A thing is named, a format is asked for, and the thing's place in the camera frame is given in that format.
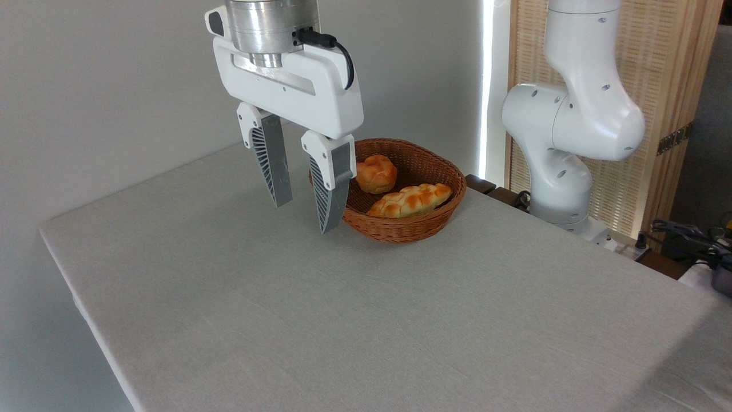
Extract brown wicker basket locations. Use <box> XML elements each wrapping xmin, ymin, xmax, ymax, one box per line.
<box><xmin>309</xmin><ymin>137</ymin><xmax>467</xmax><ymax>244</ymax></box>

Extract dark brown wooden furniture edge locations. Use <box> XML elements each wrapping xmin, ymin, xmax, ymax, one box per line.
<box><xmin>466</xmin><ymin>174</ymin><xmax>532</xmax><ymax>213</ymax></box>

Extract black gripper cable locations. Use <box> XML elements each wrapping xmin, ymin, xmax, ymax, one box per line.
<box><xmin>295</xmin><ymin>27</ymin><xmax>355</xmax><ymax>91</ymax></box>

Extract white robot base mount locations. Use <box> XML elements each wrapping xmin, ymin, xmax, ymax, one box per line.
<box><xmin>563</xmin><ymin>216</ymin><xmax>619</xmax><ymax>252</ymax></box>

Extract grey tablecloth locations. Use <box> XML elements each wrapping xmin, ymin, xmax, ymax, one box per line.
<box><xmin>39</xmin><ymin>123</ymin><xmax>732</xmax><ymax>412</ymax></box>

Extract round golden bread bun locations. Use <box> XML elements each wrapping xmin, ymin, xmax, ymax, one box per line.
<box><xmin>355</xmin><ymin>154</ymin><xmax>398</xmax><ymax>195</ymax></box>

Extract black cable bundle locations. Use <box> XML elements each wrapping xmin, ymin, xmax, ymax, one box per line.
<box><xmin>640</xmin><ymin>219</ymin><xmax>732</xmax><ymax>271</ymax></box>

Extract dark metal screen hinge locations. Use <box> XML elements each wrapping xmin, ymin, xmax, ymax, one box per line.
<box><xmin>657</xmin><ymin>121</ymin><xmax>694</xmax><ymax>156</ymax></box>

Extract long braided bread loaf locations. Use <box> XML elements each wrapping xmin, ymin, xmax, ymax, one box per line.
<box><xmin>366</xmin><ymin>183</ymin><xmax>453</xmax><ymax>219</ymax></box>

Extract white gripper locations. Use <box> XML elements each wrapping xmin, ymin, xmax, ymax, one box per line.
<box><xmin>212</xmin><ymin>37</ymin><xmax>365</xmax><ymax>235</ymax></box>

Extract wooden slatted folding screen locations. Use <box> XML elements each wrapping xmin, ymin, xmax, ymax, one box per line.
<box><xmin>506</xmin><ymin>0</ymin><xmax>724</xmax><ymax>252</ymax></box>

